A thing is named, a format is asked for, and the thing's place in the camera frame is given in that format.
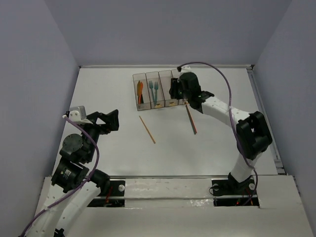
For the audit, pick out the clear bin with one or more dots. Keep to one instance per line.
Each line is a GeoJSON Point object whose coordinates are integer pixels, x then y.
{"type": "Point", "coordinates": [154, 76]}
{"type": "Point", "coordinates": [146, 105]}
{"type": "Point", "coordinates": [165, 79]}
{"type": "Point", "coordinates": [174, 72]}

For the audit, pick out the orange plastic knife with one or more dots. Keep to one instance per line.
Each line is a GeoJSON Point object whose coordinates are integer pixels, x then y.
{"type": "Point", "coordinates": [139, 91]}

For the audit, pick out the white front platform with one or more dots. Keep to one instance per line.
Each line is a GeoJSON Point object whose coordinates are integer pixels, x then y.
{"type": "Point", "coordinates": [170, 207]}

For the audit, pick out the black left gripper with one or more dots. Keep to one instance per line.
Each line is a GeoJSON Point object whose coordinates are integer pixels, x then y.
{"type": "Point", "coordinates": [99, 120]}

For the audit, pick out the gold knife green handle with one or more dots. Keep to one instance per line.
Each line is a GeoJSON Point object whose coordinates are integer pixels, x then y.
{"type": "Point", "coordinates": [138, 91]}
{"type": "Point", "coordinates": [141, 93]}

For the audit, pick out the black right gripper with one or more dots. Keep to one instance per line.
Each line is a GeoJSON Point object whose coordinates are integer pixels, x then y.
{"type": "Point", "coordinates": [175, 83]}

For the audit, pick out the yellow chopstick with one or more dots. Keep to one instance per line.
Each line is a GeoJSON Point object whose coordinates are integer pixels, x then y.
{"type": "Point", "coordinates": [146, 128]}

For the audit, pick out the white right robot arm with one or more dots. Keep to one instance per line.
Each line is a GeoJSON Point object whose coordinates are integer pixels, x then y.
{"type": "Point", "coordinates": [250, 129]}

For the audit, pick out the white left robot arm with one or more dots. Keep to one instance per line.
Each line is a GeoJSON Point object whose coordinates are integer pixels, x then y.
{"type": "Point", "coordinates": [76, 180]}

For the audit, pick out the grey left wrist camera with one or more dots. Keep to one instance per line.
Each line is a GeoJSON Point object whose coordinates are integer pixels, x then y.
{"type": "Point", "coordinates": [77, 114]}

